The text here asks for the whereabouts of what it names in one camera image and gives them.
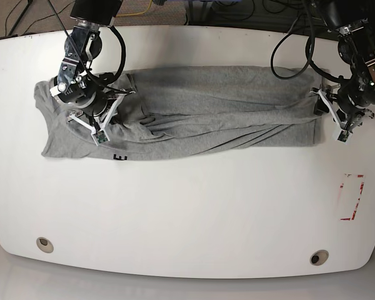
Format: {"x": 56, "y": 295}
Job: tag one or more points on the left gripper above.
{"x": 344, "y": 113}

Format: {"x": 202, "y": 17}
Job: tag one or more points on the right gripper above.
{"x": 95, "y": 112}

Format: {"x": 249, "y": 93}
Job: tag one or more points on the grey t-shirt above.
{"x": 176, "y": 112}

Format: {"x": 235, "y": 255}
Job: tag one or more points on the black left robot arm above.
{"x": 354, "y": 23}

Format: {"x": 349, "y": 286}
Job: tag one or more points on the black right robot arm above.
{"x": 82, "y": 46}

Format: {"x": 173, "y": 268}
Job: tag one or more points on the red tape marking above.
{"x": 349, "y": 196}

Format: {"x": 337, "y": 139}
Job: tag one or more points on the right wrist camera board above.
{"x": 100, "y": 137}

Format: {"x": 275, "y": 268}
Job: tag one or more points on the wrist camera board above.
{"x": 100, "y": 137}
{"x": 342, "y": 136}

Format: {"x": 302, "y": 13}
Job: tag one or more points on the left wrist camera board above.
{"x": 342, "y": 136}

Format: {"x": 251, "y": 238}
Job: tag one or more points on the left table cable grommet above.
{"x": 44, "y": 245}

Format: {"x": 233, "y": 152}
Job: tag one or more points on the table cable grommet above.
{"x": 319, "y": 258}
{"x": 44, "y": 245}

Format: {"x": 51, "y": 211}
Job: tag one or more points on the right table cable grommet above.
{"x": 319, "y": 258}

